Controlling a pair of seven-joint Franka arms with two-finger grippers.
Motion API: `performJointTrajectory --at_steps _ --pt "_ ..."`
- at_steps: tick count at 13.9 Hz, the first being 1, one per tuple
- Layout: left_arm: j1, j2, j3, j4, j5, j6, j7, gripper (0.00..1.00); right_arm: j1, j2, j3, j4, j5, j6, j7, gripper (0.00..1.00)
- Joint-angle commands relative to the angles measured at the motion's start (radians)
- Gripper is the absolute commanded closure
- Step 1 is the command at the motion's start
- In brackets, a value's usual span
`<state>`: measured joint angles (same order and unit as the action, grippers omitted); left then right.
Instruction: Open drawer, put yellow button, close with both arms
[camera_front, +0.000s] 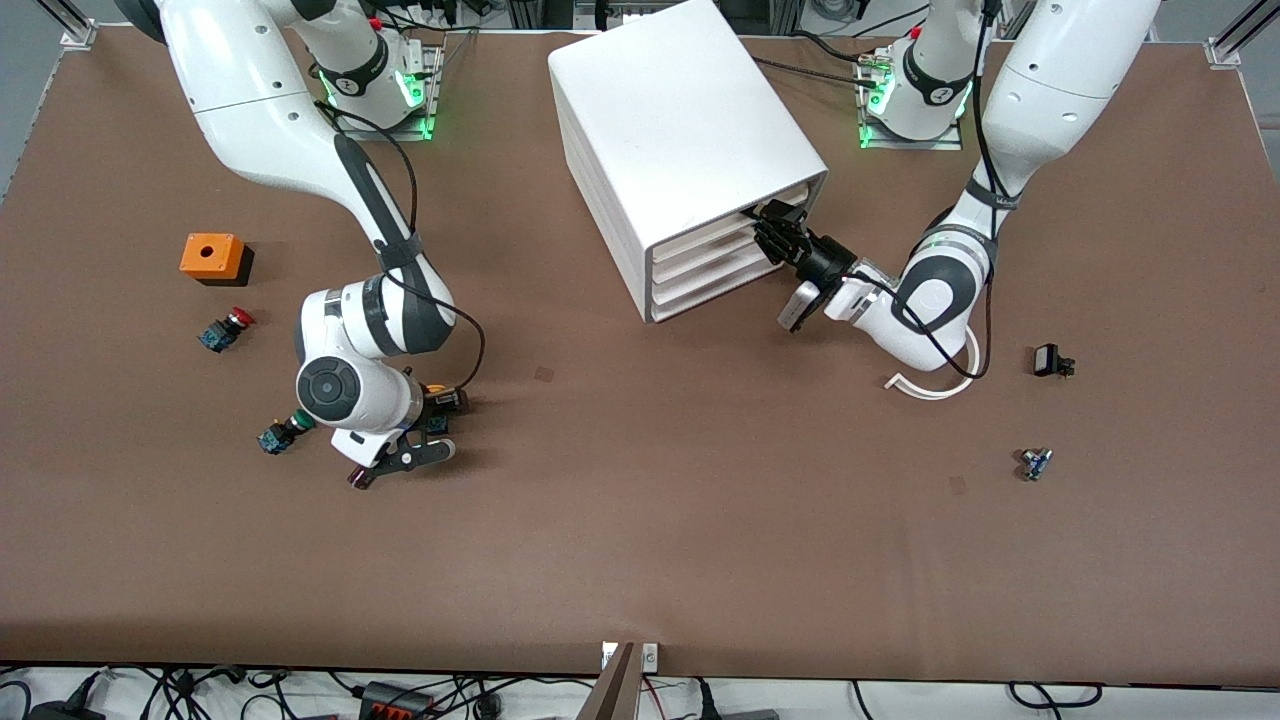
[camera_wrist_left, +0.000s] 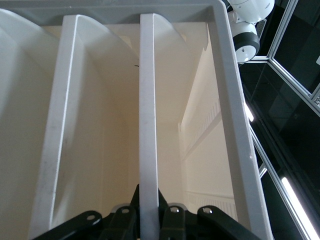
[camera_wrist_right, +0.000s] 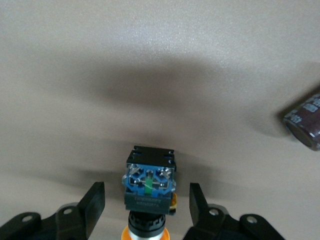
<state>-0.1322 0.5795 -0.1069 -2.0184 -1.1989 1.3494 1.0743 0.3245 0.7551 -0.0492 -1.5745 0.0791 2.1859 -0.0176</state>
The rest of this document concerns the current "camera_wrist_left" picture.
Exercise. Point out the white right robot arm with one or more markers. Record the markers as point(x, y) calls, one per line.
point(247, 30)

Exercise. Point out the white drawer cabinet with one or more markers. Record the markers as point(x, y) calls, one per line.
point(237, 100)

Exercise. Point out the aluminium cage frame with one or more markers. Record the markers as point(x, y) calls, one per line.
point(290, 76)

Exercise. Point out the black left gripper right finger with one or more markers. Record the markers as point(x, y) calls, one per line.
point(175, 225)

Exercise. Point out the white plastic drawer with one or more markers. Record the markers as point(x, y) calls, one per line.
point(57, 125)
point(148, 100)
point(15, 100)

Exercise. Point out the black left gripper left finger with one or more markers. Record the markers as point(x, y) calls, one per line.
point(125, 225)

